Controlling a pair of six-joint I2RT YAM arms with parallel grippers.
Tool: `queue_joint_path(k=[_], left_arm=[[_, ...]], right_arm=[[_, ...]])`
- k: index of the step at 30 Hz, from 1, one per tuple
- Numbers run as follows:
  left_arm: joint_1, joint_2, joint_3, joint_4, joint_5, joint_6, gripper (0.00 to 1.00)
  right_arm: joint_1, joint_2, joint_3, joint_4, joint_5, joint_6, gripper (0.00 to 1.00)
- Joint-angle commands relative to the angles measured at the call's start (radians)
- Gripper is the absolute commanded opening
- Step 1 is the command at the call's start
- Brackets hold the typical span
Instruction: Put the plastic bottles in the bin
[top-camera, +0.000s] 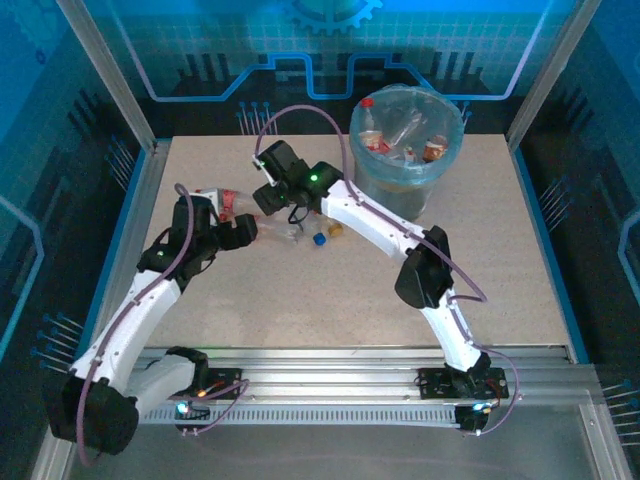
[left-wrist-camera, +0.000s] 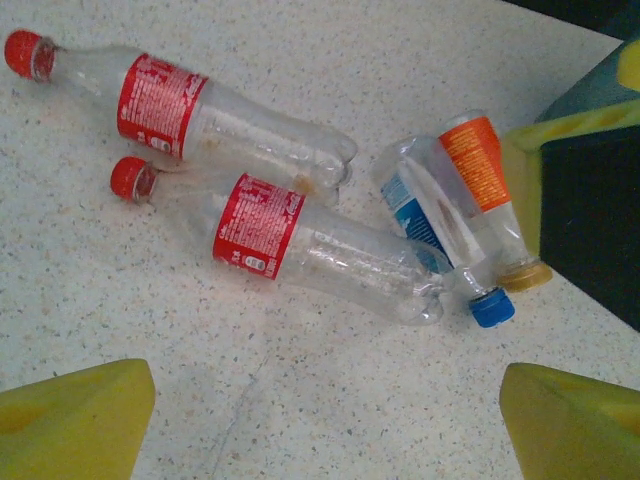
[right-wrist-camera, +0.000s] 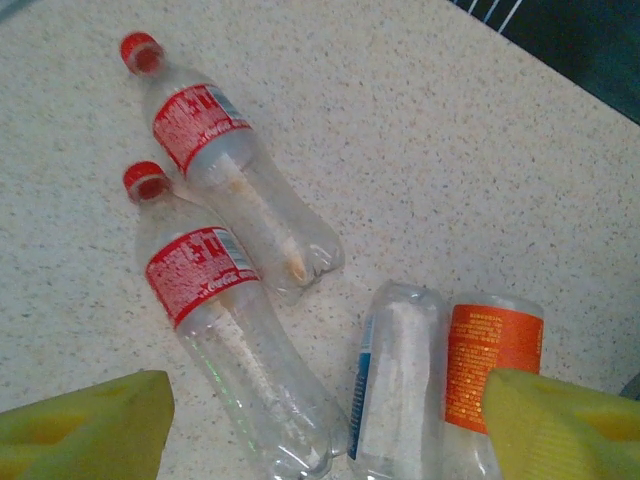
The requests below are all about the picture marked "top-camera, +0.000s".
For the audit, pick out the blue bottle cap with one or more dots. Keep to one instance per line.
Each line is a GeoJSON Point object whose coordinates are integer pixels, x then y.
{"type": "Point", "coordinates": [319, 240]}

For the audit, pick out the gold bottle cap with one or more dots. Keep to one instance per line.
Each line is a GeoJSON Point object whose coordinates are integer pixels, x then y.
{"type": "Point", "coordinates": [335, 230]}

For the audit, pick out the trash bin with blue liner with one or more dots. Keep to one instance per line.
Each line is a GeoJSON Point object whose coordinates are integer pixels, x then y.
{"type": "Point", "coordinates": [380, 167]}

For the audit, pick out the metal mesh waste bin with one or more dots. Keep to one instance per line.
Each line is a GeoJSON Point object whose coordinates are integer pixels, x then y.
{"type": "Point", "coordinates": [395, 200]}

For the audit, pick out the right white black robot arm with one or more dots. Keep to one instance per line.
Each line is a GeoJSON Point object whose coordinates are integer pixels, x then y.
{"type": "Point", "coordinates": [375, 222]}

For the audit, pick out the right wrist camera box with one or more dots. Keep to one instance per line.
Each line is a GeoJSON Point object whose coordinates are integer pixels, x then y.
{"type": "Point", "coordinates": [267, 175]}

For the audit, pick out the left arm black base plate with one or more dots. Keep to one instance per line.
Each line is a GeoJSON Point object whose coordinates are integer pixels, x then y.
{"type": "Point", "coordinates": [225, 385]}

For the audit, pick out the aluminium mounting rail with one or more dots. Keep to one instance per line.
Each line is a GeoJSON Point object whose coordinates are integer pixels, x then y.
{"type": "Point", "coordinates": [325, 380]}

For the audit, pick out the aluminium frame post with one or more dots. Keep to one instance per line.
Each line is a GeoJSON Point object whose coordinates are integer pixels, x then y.
{"type": "Point", "coordinates": [550, 75]}
{"type": "Point", "coordinates": [110, 75]}

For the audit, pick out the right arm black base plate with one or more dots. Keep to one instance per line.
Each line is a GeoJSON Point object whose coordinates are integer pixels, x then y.
{"type": "Point", "coordinates": [435, 385]}

